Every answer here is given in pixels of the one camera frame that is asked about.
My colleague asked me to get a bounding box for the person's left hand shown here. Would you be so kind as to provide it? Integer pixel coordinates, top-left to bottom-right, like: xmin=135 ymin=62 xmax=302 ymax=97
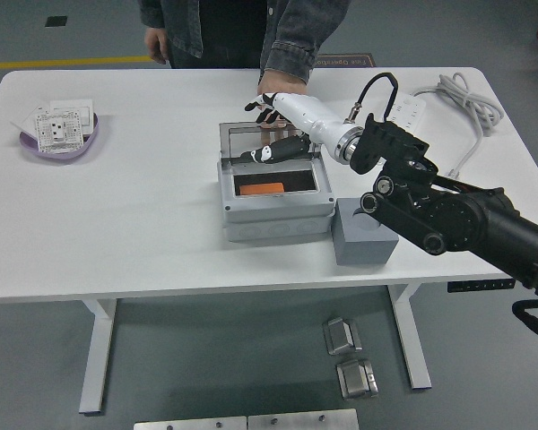
xmin=256 ymin=70 xmax=309 ymax=141

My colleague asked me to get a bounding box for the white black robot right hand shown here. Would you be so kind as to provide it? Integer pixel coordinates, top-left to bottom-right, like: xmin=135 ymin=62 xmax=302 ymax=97
xmin=239 ymin=91 xmax=353 ymax=165

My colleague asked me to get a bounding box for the person's right hand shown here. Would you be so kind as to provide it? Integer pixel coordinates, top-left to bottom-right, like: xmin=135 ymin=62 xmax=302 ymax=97
xmin=143 ymin=27 xmax=169 ymax=64

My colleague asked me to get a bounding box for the orange cylinder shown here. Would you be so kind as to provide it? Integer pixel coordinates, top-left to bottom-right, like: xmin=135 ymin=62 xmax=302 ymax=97
xmin=239 ymin=181 xmax=284 ymax=197

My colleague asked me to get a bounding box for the grey electrical box clear flap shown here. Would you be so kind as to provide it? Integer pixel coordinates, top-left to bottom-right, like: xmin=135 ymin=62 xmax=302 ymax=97
xmin=216 ymin=121 xmax=337 ymax=244

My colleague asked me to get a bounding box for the grey cube with round hole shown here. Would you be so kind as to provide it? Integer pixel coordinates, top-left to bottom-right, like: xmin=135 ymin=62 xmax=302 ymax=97
xmin=333 ymin=196 xmax=399 ymax=266

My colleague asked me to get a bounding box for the dark floor sign with lettering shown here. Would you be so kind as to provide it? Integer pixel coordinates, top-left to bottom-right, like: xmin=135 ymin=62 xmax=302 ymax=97
xmin=311 ymin=53 xmax=376 ymax=70

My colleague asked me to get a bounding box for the person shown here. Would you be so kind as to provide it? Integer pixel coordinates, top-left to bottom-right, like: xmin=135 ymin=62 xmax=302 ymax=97
xmin=138 ymin=0 xmax=355 ymax=98

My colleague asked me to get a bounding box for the white power strip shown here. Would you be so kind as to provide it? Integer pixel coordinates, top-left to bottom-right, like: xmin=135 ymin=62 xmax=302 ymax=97
xmin=387 ymin=91 xmax=427 ymax=133

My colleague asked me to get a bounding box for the white printed socket panel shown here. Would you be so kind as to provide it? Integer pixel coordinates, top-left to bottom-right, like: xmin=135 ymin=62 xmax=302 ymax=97
xmin=31 ymin=108 xmax=87 ymax=156

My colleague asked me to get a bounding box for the purple bowl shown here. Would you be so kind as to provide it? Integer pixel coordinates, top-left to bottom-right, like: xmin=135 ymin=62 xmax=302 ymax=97
xmin=18 ymin=111 xmax=100 ymax=161

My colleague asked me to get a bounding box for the silver metal foot block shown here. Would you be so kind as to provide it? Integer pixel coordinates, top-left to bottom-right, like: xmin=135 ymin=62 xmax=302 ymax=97
xmin=335 ymin=357 xmax=380 ymax=400
xmin=322 ymin=317 xmax=363 ymax=357

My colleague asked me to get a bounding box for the black table control panel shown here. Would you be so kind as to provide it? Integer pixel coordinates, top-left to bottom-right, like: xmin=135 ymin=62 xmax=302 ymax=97
xmin=447 ymin=279 xmax=516 ymax=293

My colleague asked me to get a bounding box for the white table leg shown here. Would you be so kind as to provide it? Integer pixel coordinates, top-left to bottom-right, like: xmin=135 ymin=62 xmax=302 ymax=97
xmin=387 ymin=284 xmax=433 ymax=390
xmin=79 ymin=297 xmax=118 ymax=414

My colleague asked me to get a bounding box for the white switch plate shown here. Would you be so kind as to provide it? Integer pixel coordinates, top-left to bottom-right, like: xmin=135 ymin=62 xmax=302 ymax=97
xmin=11 ymin=99 xmax=50 ymax=133
xmin=49 ymin=98 xmax=95 ymax=127

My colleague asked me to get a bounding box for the white power cord with plug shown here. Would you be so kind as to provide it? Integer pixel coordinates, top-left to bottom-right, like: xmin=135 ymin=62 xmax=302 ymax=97
xmin=410 ymin=73 xmax=506 ymax=180

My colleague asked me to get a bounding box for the grey metal base plate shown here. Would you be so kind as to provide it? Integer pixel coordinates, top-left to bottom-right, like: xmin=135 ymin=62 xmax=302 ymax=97
xmin=247 ymin=408 xmax=360 ymax=430
xmin=133 ymin=416 xmax=247 ymax=430

